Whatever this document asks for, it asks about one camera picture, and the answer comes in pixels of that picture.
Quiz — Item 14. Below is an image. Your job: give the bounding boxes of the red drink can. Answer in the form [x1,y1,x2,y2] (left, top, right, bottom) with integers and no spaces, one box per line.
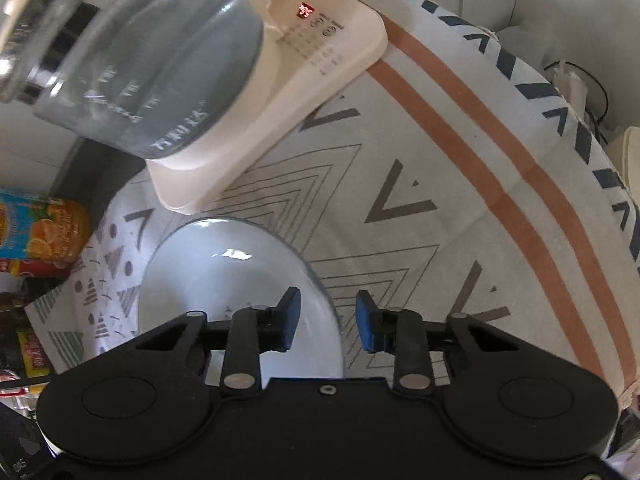
[0,257,77,281]

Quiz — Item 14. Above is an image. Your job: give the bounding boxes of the thin black cable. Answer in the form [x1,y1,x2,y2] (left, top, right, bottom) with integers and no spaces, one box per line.
[542,60,609,132]

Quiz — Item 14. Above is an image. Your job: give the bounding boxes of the orange juice bottle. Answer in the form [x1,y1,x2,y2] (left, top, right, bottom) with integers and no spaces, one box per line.
[0,187,92,264]

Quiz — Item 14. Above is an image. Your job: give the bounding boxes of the cream kettle base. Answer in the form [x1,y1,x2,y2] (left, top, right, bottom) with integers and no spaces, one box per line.
[145,0,390,216]

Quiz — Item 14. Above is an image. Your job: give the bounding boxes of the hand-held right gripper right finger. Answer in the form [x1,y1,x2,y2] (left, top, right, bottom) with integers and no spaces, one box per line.
[355,289,524,394]

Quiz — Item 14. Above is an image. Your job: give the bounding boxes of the patterned fringed cloth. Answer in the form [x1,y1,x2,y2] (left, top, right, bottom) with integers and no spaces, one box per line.
[25,0,640,407]

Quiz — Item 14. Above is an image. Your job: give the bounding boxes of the glass kettle with cream handle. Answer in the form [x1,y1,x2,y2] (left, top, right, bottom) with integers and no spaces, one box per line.
[0,0,321,161]

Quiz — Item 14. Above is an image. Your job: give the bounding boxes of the white plate with blue print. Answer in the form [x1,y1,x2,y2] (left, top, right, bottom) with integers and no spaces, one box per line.
[136,217,346,382]

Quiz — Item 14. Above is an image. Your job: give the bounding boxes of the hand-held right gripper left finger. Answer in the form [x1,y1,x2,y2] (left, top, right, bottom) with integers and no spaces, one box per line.
[134,286,303,392]

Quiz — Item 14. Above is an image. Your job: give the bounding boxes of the yellow label jar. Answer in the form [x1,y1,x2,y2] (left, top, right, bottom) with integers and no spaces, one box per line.
[17,329,54,379]

